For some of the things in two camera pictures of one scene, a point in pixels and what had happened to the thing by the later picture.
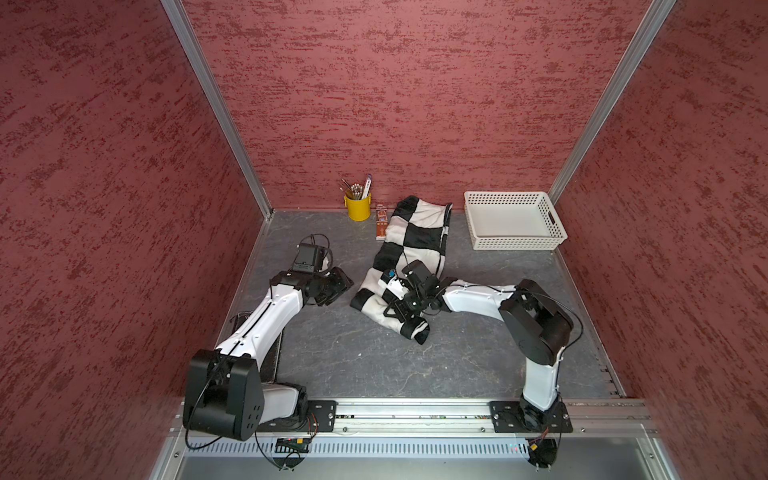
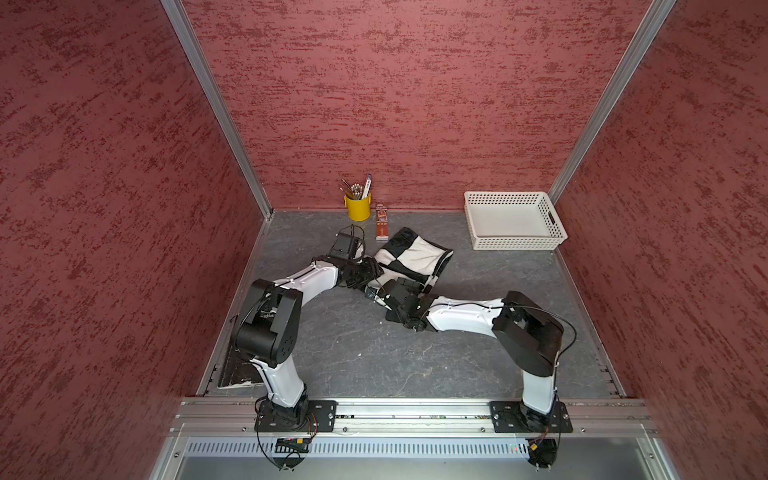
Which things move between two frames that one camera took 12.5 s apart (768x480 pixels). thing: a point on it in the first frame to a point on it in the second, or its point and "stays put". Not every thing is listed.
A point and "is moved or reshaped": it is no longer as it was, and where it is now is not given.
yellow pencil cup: (359, 209) stays put
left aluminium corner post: (221, 101) stays put
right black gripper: (400, 312) to (393, 315)
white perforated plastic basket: (512, 220) stays put
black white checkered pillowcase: (417, 231) is moved or reshaped
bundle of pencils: (356, 191) stays put
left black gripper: (341, 284) to (372, 272)
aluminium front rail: (470, 417) stays put
